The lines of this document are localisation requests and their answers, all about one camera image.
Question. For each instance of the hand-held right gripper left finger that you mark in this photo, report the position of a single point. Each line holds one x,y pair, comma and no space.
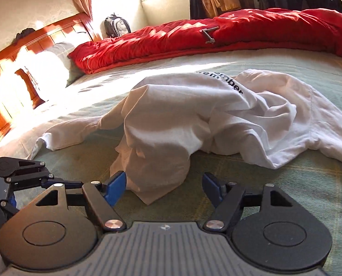
115,188

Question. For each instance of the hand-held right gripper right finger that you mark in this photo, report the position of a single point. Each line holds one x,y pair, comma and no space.
212,189

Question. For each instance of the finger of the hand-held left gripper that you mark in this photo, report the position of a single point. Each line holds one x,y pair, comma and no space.
30,176
12,202

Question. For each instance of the white long-sleeve shirt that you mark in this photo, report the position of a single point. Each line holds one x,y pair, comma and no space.
174,115

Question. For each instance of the orange draped clothes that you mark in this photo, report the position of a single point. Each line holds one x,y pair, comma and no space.
222,0

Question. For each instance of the wooden headboard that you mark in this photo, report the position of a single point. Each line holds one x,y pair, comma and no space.
1,72

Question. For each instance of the pale pillow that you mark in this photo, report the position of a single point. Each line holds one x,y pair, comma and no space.
59,63

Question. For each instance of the small dark cloth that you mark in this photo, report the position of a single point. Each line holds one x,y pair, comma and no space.
26,34

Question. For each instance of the red quilt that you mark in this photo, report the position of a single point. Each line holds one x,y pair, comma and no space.
245,31

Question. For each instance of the grey backpack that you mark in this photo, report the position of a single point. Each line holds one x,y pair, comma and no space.
117,26

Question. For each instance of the black draped cloth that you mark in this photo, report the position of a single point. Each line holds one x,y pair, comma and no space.
196,5

